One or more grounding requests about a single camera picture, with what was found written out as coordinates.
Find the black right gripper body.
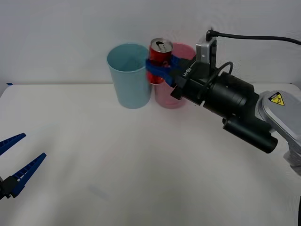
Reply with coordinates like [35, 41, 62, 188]
[175, 60, 221, 105]

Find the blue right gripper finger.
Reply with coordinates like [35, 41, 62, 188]
[170, 54, 196, 70]
[145, 59, 186, 101]

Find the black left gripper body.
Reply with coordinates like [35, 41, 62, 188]
[0, 176, 6, 201]

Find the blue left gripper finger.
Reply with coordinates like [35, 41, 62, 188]
[0, 133, 27, 156]
[2, 153, 47, 199]

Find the red drink can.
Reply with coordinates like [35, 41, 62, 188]
[147, 37, 174, 85]

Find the pink plastic bin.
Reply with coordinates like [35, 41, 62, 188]
[153, 42, 197, 110]

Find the pale blue plastic bin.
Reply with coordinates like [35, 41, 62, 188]
[107, 43, 152, 110]

